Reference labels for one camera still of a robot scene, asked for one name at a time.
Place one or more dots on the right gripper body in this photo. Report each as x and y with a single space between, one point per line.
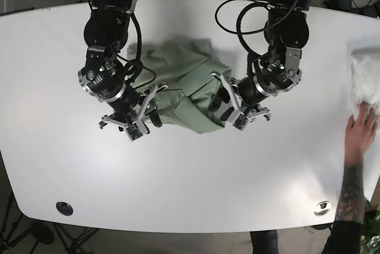
109 85

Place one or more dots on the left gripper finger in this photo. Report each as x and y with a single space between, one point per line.
225 94
239 119

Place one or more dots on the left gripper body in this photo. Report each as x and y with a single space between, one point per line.
268 75

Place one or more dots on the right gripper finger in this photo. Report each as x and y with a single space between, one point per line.
134 128
149 106

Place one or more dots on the sage green T-shirt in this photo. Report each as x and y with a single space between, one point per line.
185 65

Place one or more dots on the white printed T-shirt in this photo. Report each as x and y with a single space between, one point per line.
364 78

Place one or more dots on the tattooed person's forearm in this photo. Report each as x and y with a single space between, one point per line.
351 203

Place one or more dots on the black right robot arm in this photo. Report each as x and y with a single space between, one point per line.
113 63

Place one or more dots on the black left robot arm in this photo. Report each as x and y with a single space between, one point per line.
274 54

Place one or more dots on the person's bare hand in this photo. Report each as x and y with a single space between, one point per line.
360 134

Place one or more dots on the black table grommet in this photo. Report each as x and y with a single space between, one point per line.
64 208

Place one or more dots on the silver table grommet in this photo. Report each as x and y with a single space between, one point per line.
322 208

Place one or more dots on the seated person in black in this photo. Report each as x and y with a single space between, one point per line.
342 237

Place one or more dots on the green potted plant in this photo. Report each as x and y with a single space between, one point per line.
370 237

